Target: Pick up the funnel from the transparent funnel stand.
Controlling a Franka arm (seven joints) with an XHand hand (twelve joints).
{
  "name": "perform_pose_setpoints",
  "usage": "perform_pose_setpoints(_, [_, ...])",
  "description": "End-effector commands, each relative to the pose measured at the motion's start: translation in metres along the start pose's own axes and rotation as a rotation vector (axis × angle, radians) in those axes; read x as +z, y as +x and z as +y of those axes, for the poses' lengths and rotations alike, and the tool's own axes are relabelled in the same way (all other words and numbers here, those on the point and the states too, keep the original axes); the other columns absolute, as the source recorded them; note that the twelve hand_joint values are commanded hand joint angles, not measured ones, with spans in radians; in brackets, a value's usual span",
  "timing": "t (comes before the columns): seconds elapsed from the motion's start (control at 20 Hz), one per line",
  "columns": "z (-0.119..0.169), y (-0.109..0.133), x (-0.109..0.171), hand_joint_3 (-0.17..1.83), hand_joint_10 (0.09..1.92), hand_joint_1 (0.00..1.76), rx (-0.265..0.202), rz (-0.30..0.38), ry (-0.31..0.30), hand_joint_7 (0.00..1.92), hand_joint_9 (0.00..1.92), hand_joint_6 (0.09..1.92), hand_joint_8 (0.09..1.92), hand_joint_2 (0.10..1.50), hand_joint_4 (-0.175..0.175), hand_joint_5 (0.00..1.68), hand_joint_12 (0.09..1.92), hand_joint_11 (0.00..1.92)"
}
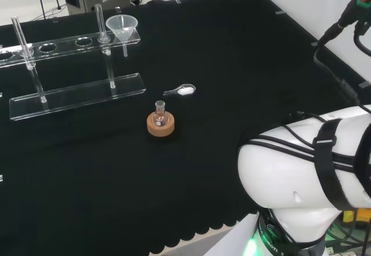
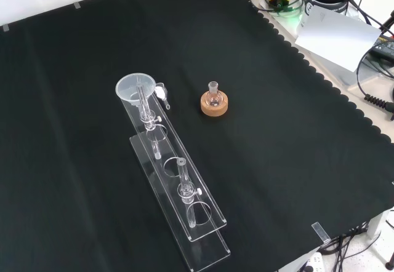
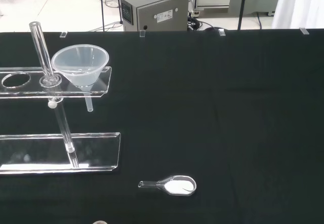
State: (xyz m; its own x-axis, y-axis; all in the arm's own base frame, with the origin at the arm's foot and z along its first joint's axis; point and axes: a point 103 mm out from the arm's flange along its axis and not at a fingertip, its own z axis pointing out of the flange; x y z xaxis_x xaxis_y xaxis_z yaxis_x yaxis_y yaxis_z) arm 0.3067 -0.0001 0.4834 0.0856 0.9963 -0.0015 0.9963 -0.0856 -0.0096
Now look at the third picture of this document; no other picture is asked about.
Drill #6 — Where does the glass weighing funnel with powder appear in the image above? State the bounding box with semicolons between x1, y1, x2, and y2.
138;175;197;197

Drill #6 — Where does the clear acrylic funnel stand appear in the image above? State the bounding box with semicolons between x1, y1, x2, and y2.
0;21;122;177

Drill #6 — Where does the black bench cloth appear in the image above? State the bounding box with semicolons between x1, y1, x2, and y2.
0;28;324;224

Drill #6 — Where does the grey metal control cabinet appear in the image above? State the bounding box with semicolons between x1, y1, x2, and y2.
120;0;191;32

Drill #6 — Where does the white curtain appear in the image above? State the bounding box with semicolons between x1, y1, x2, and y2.
271;0;324;30

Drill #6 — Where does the black cable bundle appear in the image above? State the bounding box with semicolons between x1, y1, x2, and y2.
187;10;219;32

